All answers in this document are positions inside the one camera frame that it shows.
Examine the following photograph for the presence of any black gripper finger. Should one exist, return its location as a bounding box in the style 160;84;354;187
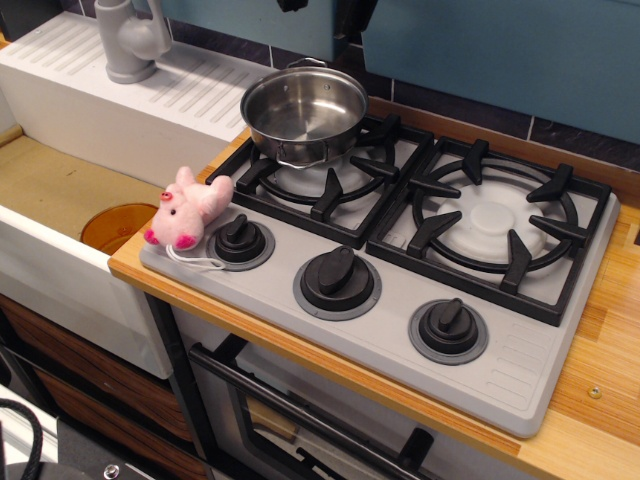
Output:
334;0;378;39
277;0;306;12

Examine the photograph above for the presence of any stainless steel pan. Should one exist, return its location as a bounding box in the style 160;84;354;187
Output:
240;57;369;169

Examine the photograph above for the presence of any black left stove knob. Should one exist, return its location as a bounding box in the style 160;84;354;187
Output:
206;214;276;272

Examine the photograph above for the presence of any black stove knob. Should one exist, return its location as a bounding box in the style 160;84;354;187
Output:
206;214;276;272
293;245;382;322
408;298;489;366

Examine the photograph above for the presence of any black middle stove knob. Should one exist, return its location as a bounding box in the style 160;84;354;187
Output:
293;245;382;322

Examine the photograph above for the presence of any grey toy stove top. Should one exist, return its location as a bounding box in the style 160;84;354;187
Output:
140;115;620;437

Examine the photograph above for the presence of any black right stove knob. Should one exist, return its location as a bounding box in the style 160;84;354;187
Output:
408;298;489;366

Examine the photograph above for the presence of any grey toy faucet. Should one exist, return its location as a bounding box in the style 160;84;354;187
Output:
94;0;172;84

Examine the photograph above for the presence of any black left burner grate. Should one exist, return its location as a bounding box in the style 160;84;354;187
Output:
205;114;434;248

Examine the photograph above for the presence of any black burner grate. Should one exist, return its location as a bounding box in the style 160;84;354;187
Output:
366;137;619;326
205;114;434;248

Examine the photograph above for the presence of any pink stuffed pig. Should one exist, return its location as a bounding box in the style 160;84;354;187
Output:
144;166;234;270

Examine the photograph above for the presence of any white toy sink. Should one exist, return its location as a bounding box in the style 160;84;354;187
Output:
1;12;268;379

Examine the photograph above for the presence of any black right burner grate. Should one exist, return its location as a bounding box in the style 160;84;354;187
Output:
366;137;619;326

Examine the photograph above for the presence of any orange plastic bowl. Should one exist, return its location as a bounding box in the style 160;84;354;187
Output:
80;203;157;255

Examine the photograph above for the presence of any wooden drawer cabinet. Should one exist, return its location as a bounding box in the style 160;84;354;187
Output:
1;297;211;479

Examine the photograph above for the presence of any oven door with black handle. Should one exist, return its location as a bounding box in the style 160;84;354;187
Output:
188;335;512;479

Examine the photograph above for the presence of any black braided cable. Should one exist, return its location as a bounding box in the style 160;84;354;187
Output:
0;398;46;480

